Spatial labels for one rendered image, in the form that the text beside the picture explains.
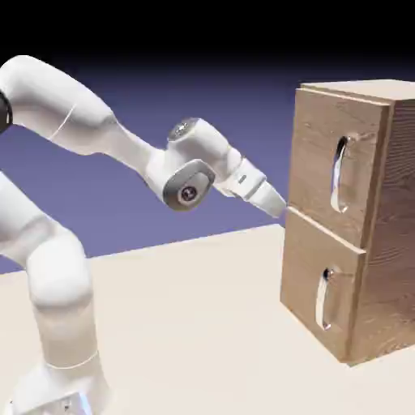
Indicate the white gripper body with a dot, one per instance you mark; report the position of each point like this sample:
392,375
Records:
267,198

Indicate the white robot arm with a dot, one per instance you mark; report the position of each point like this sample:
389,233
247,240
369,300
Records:
61,278

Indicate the large light wood door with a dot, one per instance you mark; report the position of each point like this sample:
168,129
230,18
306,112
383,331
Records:
321,168

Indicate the small light wood door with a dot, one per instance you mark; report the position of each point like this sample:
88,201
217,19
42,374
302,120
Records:
308,278

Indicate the light wood cabinet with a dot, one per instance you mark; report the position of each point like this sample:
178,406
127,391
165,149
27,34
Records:
385,259

